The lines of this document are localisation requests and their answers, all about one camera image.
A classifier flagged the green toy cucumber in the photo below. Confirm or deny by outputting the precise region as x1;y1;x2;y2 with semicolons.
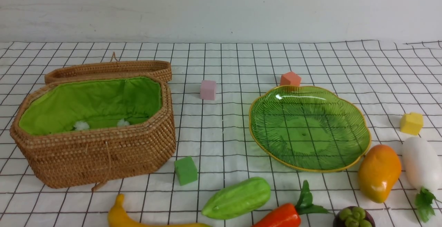
202;177;271;220

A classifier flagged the orange toy carrot with leaves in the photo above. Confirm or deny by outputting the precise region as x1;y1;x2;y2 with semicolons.
253;180;330;227

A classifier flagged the yellow toy banana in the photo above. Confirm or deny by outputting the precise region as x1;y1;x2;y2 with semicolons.
108;194;211;227

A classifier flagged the orange yellow toy mango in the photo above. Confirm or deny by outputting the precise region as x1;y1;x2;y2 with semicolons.
358;144;402;204

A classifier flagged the purple toy mangosteen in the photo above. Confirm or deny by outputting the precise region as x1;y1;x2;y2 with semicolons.
333;206;376;227

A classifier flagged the white toy radish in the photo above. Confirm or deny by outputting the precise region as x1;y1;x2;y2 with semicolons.
402;136;442;223

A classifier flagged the pink foam cube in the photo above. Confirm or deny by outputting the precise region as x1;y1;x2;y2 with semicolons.
200;79;217;101

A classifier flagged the white checkered tablecloth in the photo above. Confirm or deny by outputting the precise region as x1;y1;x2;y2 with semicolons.
0;40;441;227

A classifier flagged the orange foam cube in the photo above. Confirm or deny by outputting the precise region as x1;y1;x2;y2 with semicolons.
280;71;301;87

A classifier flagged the green foam cube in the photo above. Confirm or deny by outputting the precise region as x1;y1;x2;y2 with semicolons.
174;156;198;186

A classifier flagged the green glass leaf plate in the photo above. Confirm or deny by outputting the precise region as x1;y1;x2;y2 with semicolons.
248;85;372;172

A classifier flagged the woven wicker basket green lining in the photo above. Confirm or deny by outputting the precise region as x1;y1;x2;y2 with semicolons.
10;73;176;189

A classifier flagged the yellow foam cube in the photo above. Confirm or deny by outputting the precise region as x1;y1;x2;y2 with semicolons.
400;112;424;136

